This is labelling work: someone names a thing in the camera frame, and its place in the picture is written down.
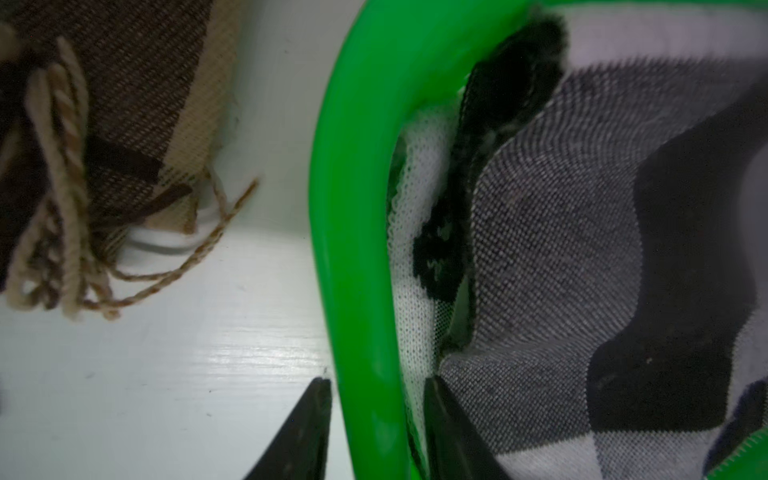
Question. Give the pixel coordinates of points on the black white knitted smiley scarf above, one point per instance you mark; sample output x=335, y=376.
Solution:
x=438, y=153

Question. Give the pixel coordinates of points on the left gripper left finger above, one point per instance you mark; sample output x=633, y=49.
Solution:
x=299, y=449

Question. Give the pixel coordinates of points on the green plastic basket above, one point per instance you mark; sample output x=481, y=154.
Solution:
x=397, y=56

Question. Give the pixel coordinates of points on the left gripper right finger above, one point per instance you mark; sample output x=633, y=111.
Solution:
x=454, y=447

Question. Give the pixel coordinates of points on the brown plaid fringed scarf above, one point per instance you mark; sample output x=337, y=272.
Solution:
x=110, y=111

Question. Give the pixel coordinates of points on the grey black checkered scarf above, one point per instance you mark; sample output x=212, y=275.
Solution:
x=613, y=165

